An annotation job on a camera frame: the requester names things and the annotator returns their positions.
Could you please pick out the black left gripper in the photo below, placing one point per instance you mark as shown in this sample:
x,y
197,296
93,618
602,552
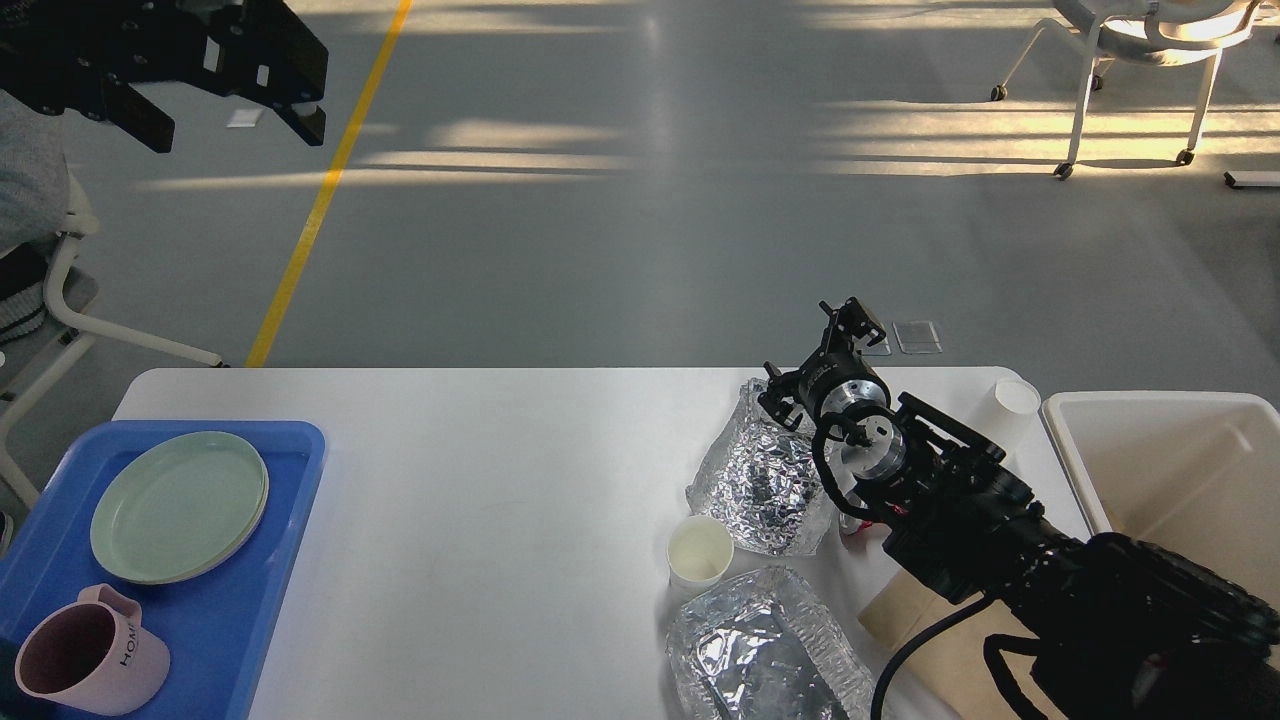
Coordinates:
x,y
85,54

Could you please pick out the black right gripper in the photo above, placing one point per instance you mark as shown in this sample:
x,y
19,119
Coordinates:
x,y
835,378

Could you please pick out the light green plate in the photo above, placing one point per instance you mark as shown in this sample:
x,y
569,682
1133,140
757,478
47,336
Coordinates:
x,y
204,450

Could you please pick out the pink mug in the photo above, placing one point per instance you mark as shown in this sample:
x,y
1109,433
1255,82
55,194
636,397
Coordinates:
x,y
94,654

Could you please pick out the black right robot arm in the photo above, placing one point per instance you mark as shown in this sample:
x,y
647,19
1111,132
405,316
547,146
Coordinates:
x,y
1118,628

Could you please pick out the white floor marker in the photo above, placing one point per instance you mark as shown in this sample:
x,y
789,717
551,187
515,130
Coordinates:
x,y
245,118

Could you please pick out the clear floor plate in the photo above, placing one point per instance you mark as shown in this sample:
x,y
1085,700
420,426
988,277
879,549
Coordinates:
x,y
918,337

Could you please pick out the crumpled foil upper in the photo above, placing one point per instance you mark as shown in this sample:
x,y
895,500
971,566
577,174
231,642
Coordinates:
x,y
760,481

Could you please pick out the white chair left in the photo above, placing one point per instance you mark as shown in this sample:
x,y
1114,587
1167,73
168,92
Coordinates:
x,y
35,363

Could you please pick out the person in grey sweater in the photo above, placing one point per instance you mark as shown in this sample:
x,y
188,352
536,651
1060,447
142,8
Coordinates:
x,y
34,201

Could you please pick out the translucent plastic cup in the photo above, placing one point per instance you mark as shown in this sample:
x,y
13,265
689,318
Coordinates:
x,y
1009,415

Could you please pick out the white paper cup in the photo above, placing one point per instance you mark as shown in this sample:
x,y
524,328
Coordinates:
x,y
699,551

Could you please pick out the foil container lower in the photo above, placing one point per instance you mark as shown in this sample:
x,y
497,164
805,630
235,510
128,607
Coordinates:
x,y
763,646

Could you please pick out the brown paper bag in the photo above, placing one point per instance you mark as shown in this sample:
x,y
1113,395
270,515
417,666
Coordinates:
x,y
952,664

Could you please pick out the white plastic bin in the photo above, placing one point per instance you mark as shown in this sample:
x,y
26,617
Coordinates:
x,y
1196,472

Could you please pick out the yellow plate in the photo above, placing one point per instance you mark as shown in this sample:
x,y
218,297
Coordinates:
x,y
167,528

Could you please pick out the white office chair right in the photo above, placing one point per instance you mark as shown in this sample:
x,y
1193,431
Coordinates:
x,y
1148,33

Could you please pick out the blue plastic tray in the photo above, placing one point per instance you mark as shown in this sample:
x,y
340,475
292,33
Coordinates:
x,y
217,626

